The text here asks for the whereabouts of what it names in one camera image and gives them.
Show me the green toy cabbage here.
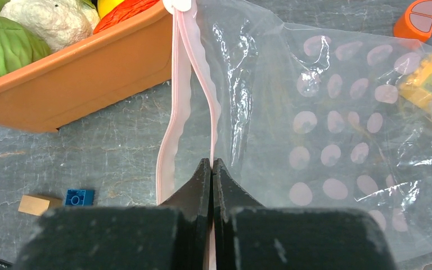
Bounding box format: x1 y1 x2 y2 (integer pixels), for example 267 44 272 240
0 17 52 77

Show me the orange toy carrot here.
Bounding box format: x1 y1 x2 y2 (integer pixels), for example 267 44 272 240
93 0 159 34

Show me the orange plastic tub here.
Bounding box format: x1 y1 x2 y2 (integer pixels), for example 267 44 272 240
0 2 172 133

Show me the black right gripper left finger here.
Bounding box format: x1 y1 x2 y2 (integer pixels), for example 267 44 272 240
13 159 212 269

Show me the blue toy brick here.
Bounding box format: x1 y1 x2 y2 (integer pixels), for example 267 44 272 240
63 189 95 206

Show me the clear zip top bag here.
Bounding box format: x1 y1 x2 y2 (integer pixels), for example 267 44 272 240
156 1 432 262

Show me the orange semicircle toy block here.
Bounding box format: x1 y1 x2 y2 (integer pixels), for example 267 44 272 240
393 0 432 42

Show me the tan wooden block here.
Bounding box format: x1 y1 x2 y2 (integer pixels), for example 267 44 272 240
18 195 62 216

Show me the white toy cauliflower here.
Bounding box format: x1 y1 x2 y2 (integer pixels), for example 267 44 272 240
0 0 100 52

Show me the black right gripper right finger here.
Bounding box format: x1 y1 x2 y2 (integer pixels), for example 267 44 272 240
212 159 397 269

